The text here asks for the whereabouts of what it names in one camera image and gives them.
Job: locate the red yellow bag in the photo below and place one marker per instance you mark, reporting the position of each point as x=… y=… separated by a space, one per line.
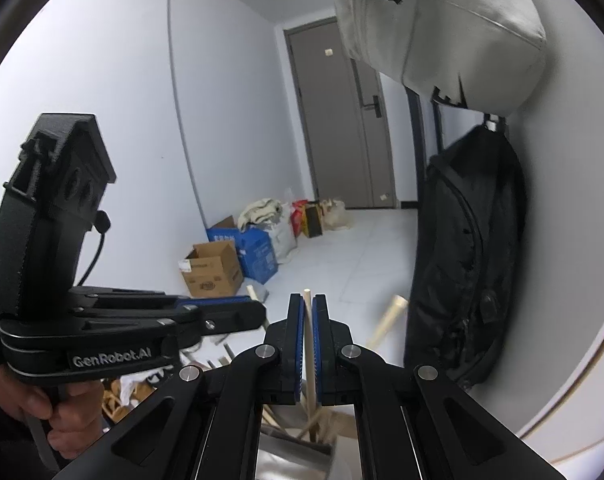
x=307 y=218

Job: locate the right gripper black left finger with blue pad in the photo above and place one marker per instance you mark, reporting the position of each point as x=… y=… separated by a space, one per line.
x=235 y=395

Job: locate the grey camera mount box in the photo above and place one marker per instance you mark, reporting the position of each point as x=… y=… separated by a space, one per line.
x=50 y=203

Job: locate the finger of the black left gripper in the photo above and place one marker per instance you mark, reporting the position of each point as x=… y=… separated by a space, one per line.
x=212 y=303
x=230 y=321

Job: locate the short bamboo chopstick middle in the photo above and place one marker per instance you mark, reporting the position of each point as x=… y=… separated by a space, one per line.
x=252 y=293

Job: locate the white cloth bag pile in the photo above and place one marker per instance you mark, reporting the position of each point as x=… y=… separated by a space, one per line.
x=274 y=218

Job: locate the person's left hand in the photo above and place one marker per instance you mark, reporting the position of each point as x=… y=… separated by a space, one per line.
x=75 y=421

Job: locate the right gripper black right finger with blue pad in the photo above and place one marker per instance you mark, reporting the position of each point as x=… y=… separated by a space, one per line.
x=347 y=374

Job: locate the white utensil holder grey insert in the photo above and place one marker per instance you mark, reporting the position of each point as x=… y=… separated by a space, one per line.
x=290 y=449

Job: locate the white hanging bag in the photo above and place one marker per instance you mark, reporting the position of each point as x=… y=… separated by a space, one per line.
x=482 y=55

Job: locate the grey door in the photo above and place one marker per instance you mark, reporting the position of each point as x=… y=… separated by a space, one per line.
x=342 y=111

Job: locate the cream tote bag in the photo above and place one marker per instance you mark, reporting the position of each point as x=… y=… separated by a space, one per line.
x=334 y=215

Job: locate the black backpack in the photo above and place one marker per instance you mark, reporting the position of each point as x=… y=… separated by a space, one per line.
x=470 y=234

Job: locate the brown cardboard box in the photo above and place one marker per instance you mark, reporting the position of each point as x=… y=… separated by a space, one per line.
x=212 y=270

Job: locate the blue cardboard box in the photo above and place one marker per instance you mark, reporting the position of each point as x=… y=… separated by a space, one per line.
x=253 y=247

